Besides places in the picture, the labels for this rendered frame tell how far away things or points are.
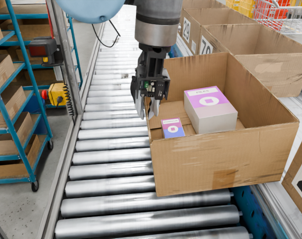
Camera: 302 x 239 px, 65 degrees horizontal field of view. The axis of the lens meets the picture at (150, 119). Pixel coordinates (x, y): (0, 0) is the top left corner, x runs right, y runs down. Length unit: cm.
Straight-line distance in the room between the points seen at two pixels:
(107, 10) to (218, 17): 135
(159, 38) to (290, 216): 44
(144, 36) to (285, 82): 63
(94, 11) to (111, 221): 52
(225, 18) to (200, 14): 16
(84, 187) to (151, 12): 53
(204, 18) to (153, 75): 113
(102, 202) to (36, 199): 112
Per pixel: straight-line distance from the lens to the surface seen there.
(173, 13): 49
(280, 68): 94
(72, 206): 73
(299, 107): 98
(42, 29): 228
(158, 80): 52
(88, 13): 33
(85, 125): 101
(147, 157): 84
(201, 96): 75
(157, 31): 48
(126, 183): 75
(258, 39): 131
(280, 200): 60
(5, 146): 163
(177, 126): 66
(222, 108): 70
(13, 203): 184
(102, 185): 76
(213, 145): 48
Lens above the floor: 132
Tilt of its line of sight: 35 degrees down
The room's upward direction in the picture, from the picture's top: straight up
